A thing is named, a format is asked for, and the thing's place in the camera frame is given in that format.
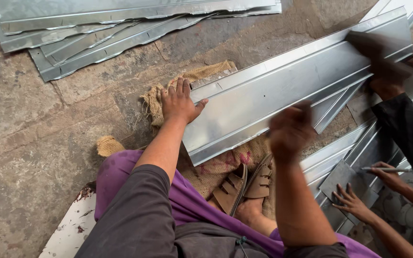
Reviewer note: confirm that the person's right hand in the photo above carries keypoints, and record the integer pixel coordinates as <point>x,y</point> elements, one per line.
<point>290,134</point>

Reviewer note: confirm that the person's left hand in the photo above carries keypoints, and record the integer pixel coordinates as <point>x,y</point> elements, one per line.
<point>177,105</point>

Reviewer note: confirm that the person's right fingers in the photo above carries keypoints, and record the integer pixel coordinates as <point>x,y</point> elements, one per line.
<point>301,109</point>

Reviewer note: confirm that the long metal sheet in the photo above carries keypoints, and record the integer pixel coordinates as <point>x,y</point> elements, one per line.
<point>281,82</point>

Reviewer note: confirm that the stack of folded metal profiles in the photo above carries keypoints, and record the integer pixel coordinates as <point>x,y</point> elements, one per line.
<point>367,147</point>

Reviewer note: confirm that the flat grey metal plate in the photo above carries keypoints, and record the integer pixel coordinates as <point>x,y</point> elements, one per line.
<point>342,179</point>

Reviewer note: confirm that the metal scribing pen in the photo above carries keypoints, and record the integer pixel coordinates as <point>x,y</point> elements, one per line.
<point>385,169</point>

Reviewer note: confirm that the burlap sack cloth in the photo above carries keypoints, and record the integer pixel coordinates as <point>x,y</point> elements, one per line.
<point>213,168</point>

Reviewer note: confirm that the person's foot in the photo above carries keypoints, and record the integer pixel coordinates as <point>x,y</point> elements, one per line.
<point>251,213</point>

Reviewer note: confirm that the folded metal profile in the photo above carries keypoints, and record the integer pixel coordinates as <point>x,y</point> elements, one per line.
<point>403,7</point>

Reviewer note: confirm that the person's purple trousers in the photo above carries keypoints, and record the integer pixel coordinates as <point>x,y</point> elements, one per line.
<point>188,204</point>

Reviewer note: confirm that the rolled burlap piece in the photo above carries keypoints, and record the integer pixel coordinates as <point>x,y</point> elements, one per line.
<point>109,145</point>

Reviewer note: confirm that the person's grey shirt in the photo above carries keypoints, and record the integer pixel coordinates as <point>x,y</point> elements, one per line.
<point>138,222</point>

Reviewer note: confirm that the pile of cut metal sheets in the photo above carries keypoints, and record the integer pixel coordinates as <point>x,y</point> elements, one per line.
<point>102,32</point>

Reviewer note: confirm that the white painted board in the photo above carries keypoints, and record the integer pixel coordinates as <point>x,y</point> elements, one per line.
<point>70,229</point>

